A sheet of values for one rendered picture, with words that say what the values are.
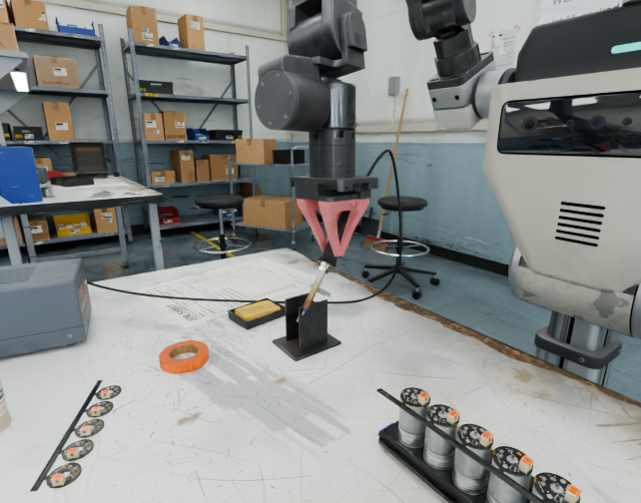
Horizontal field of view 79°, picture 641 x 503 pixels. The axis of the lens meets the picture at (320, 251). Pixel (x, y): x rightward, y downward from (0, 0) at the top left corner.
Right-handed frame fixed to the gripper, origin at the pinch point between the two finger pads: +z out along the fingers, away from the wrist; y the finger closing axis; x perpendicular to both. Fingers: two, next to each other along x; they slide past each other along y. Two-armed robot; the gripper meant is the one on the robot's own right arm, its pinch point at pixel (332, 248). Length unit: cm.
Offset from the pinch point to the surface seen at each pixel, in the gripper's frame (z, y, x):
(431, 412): 8.2, 21.7, -8.3
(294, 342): 13.1, -2.9, -4.7
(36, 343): 11.2, -21.4, -32.2
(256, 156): -11, -295, 156
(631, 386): 87, 5, 163
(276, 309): 11.8, -11.8, -1.9
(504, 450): 8.4, 27.3, -7.6
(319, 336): 12.0, -0.4, -2.4
